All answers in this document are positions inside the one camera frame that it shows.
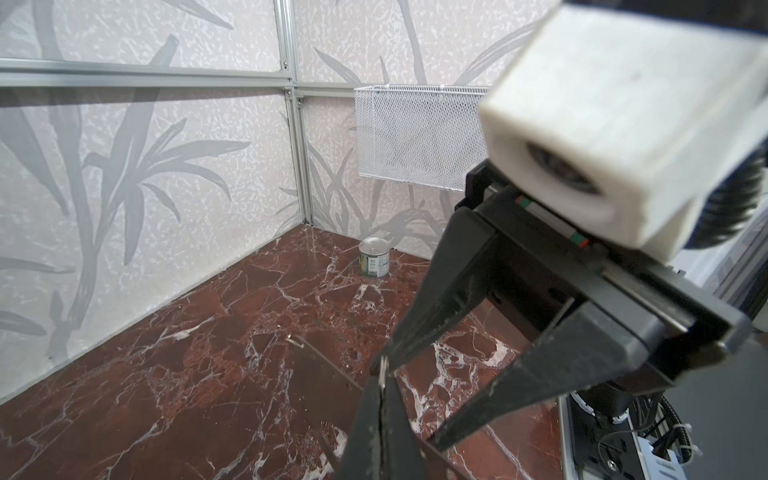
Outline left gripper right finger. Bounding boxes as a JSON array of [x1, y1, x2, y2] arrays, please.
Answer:
[[379, 376, 427, 479]]

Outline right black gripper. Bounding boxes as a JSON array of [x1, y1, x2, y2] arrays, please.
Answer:
[[370, 161, 751, 451]]

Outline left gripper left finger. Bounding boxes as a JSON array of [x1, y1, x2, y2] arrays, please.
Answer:
[[335, 378, 381, 480]]

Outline small grey metal cup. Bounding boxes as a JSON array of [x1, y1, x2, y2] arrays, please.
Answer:
[[359, 237, 390, 278]]

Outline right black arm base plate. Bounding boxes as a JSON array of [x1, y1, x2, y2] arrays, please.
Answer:
[[558, 394, 651, 479]]

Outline white wire mesh basket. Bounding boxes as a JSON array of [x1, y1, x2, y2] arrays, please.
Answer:
[[355, 84, 489, 191]]

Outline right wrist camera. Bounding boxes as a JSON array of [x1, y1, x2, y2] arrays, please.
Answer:
[[479, 1, 767, 262]]

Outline right black corrugated cable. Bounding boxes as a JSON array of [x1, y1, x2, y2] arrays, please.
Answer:
[[683, 146, 768, 252]]

